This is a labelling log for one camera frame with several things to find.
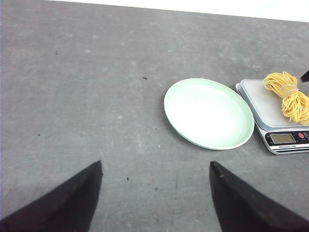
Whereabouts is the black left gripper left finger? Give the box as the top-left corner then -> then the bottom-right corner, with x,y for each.
0,161 -> 103,232

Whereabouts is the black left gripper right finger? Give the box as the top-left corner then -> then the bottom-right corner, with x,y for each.
209,161 -> 309,232

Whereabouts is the yellow vermicelli noodle bundle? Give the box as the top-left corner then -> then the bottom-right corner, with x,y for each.
263,72 -> 309,126

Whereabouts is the light green round plate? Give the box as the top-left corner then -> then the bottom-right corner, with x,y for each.
164,78 -> 254,150

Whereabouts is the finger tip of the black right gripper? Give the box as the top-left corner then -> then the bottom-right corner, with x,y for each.
300,71 -> 309,82

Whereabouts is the silver digital kitchen scale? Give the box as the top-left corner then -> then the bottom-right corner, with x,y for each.
236,79 -> 309,155

